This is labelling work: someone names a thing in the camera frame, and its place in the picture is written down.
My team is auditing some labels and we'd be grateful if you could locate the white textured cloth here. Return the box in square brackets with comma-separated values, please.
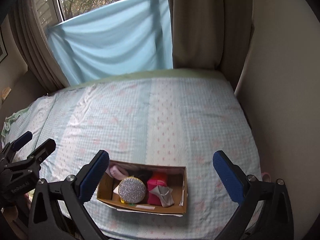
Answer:
[113, 185, 119, 194]

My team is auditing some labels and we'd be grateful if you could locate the black scrunchie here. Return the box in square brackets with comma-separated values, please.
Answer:
[131, 170, 153, 184]

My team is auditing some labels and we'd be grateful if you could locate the cardboard box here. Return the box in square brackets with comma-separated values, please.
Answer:
[97, 160, 188, 217]

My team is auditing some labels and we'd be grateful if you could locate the pink knitted item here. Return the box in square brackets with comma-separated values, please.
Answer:
[105, 164, 129, 181]

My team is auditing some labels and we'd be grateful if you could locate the light blue hanging sheet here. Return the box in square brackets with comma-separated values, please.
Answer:
[47, 0, 173, 86]

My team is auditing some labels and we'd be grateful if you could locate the brown curtain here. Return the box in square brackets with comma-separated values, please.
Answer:
[168, 0, 253, 88]

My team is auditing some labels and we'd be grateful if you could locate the grey microfibre cloth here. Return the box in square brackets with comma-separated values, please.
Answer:
[149, 185, 174, 207]

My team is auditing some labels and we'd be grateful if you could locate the magenta leather pouch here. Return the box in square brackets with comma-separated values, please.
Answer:
[147, 172, 168, 206]

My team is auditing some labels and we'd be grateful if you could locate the green fitted sheet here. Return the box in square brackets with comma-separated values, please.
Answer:
[1, 68, 227, 138]

